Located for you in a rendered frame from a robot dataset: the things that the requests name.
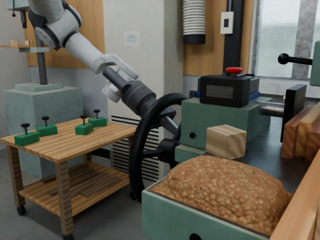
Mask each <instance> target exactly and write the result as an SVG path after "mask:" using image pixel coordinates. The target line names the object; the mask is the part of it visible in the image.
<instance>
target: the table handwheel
mask: <svg viewBox="0 0 320 240"><path fill-rule="evenodd" d="M187 99H189V98H188V97H187V96H185V95H183V94H180V93H170V94H166V95H164V96H162V97H160V98H159V99H157V100H156V101H155V102H154V103H153V104H152V105H151V106H150V107H149V108H148V109H147V110H146V112H145V113H144V115H143V116H142V118H141V120H140V121H139V123H138V125H137V128H136V130H135V133H134V136H133V139H132V142H131V146H130V153H129V163H128V173H129V181H130V186H131V189H132V192H133V194H134V196H135V198H136V199H137V201H138V202H139V203H140V204H142V203H141V193H142V191H143V190H144V189H145V187H144V184H143V180H142V172H141V164H142V159H146V158H152V157H158V159H159V161H162V162H165V163H168V164H170V169H171V170H172V169H173V168H174V167H176V166H177V164H178V163H179V162H177V161H175V147H177V146H179V145H181V142H180V141H179V140H180V138H181V122H180V124H179V126H178V128H177V130H176V132H175V134H174V136H173V138H172V139H168V138H164V139H163V140H162V141H161V142H160V143H159V144H158V147H157V149H156V150H148V151H143V150H144V146H145V142H146V139H147V136H148V134H149V131H150V129H151V127H152V125H153V123H154V122H155V120H156V119H157V117H158V116H159V115H160V114H161V113H162V112H163V111H164V110H165V109H166V108H167V107H169V106H171V105H180V106H181V102H182V101H183V100H187Z"/></svg>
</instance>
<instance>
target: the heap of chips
mask: <svg viewBox="0 0 320 240"><path fill-rule="evenodd" d="M150 190H151V191H154V192H156V193H159V194H161V195H164V196H167V197H169V198H172V199H174V200H177V201H180V202H182V203H185V204H188V205H190V206H193V207H195V208H197V209H200V210H203V211H206V212H208V213H211V214H213V215H216V216H218V217H221V218H224V219H226V220H229V221H232V222H234V223H237V224H239V225H242V226H244V227H247V228H249V229H252V230H255V231H257V232H260V233H263V234H265V235H268V236H271V235H272V233H273V232H274V230H275V228H276V226H277V224H278V223H279V221H280V219H281V217H282V215H283V213H284V211H285V210H286V208H287V206H288V204H289V202H290V201H291V199H292V197H293V195H294V194H293V193H290V192H286V190H285V188H284V186H283V184H282V182H281V181H280V180H278V179H277V178H275V177H273V176H271V175H270V174H268V173H266V172H264V171H263V170H261V169H259V168H256V167H253V166H251V165H247V164H244V163H241V162H237V161H234V160H229V159H225V158H220V157H214V156H205V155H203V156H198V157H195V158H192V159H189V160H187V161H185V162H183V163H181V164H179V165H177V166H176V167H174V168H173V169H172V170H171V171H170V172H169V173H168V175H167V177H166V179H165V180H164V181H162V182H161V183H159V184H157V185H156V186H154V187H153V188H151V189H150Z"/></svg>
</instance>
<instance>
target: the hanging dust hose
mask: <svg viewBox="0 0 320 240"><path fill-rule="evenodd" d="M205 2H206V0H183V2H182V3H183V7H182V8H183V10H182V11H183V13H182V14H184V15H183V17H184V18H183V20H184V21H183V22H184V23H183V25H184V26H183V28H184V29H183V30H184V32H183V33H184V34H183V44H205V43H206V33H205V32H206V30H205V29H206V28H205V27H206V25H205V24H206V22H205V21H206V20H205V18H206V17H205V16H206V14H205V13H206V11H205V10H206V9H205V7H206V6H205V5H206V3H205Z"/></svg>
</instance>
